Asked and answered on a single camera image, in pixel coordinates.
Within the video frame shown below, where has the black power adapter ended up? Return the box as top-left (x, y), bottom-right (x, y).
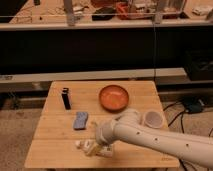
top-left (182, 98), bottom-right (204, 114)

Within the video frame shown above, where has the wooden table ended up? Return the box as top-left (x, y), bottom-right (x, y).
top-left (25, 81), bottom-right (179, 168)

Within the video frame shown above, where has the red tool on shelf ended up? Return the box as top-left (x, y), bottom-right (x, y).
top-left (115, 2), bottom-right (132, 20)

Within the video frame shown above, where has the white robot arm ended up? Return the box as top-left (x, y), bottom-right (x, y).
top-left (87, 109), bottom-right (213, 169)

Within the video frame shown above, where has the white paper cup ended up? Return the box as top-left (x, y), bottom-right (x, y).
top-left (143, 111), bottom-right (163, 129)

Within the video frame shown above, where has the small white bottle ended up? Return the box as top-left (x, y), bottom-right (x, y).
top-left (75, 139), bottom-right (94, 152)

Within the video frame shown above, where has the black rectangular block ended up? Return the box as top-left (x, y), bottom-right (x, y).
top-left (61, 88), bottom-right (71, 110)

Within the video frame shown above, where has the orange ceramic bowl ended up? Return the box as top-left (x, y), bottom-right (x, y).
top-left (99, 85), bottom-right (129, 111)

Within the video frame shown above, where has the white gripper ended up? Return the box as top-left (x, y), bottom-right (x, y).
top-left (84, 121), bottom-right (114, 157)

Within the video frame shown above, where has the black cable on floor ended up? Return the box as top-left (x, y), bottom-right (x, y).
top-left (162, 101), bottom-right (188, 133)

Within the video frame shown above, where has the black object on shelf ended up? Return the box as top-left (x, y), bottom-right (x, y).
top-left (92, 7), bottom-right (116, 21)

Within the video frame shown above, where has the black box at right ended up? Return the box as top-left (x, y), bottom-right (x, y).
top-left (183, 50), bottom-right (213, 81)

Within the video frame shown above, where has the blue sponge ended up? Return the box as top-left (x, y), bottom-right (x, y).
top-left (73, 112), bottom-right (88, 130)

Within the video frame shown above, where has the vertical metal post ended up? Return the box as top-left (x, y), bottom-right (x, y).
top-left (63, 0), bottom-right (75, 26)

